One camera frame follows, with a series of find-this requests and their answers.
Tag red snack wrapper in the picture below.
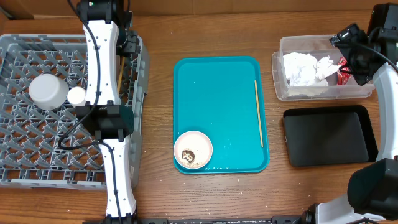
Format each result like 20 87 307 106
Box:
337 57 351 85

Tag small white tissue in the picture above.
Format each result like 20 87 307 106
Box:
315 56 340 80

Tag white napkin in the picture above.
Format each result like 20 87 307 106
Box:
283 52 328 86

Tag white plastic cup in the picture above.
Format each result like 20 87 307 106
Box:
67 86 86 108

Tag grey-white small bowl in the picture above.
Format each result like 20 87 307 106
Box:
29 73 69 110

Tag pink bowl with food scraps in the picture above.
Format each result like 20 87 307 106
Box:
174 131 213 170

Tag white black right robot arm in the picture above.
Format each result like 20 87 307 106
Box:
295 3 397 224

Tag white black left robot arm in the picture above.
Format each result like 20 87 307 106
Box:
76 1 136 223

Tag clear plastic waste bin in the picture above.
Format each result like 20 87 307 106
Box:
272 35 375 101

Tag grey plastic dishwasher rack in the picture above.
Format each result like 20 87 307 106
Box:
0 33 151 190

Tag black rectangular tray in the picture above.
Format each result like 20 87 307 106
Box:
283 105 378 167

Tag teal plastic serving tray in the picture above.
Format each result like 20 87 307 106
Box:
173 56 270 175

